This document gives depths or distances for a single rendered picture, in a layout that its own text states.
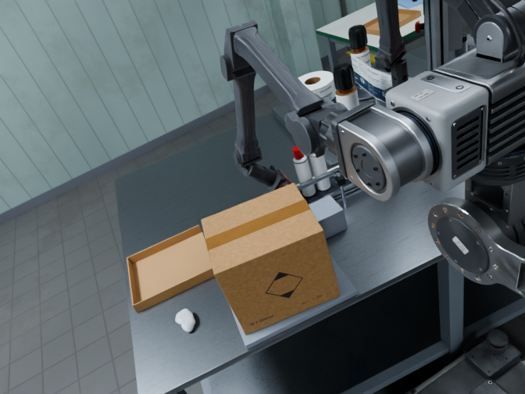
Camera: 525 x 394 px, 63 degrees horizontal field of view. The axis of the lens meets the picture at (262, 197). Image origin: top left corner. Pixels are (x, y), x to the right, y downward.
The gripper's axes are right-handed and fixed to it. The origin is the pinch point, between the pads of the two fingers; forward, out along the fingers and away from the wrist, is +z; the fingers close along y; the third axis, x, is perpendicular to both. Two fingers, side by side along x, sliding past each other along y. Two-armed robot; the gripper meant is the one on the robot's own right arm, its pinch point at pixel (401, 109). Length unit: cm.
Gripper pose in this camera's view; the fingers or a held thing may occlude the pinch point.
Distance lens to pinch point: 173.6
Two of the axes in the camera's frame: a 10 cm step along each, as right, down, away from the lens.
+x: 3.5, 5.2, -7.8
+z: 2.7, 7.4, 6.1
